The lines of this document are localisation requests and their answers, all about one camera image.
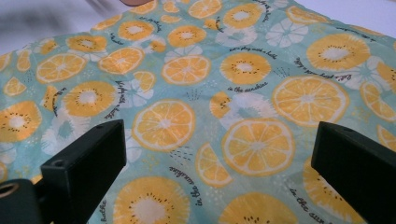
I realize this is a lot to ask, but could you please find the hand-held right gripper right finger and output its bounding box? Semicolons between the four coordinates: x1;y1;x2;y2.
310;120;396;224

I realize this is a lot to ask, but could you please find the citrus print teal silk scarf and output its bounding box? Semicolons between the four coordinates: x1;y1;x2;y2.
0;0;396;224

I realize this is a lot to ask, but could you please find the reddish brown blurred object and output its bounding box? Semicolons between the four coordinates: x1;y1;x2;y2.
119;0;159;7

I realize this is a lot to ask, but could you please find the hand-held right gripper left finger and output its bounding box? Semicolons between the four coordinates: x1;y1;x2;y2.
40;119;128;224

